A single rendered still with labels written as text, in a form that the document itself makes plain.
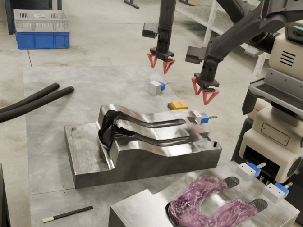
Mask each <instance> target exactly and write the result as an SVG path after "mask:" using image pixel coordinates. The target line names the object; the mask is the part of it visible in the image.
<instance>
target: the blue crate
mask: <svg viewBox="0 0 303 227"><path fill-rule="evenodd" d="M14 26H15V24H14ZM69 35H70V32H18V31H17V29H16V26H15V37H16V41H17V45H18V48H19V49H20V50H22V49H57V48H69V47H70V43H69V41H70V40H69V38H70V37H69Z"/></svg>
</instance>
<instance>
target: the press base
mask: <svg viewBox="0 0 303 227"><path fill-rule="evenodd" d="M1 227H11V225H10V218H9V210H8V204H7V197H6V191H5V183H4V179H3V198H2V223H1Z"/></svg>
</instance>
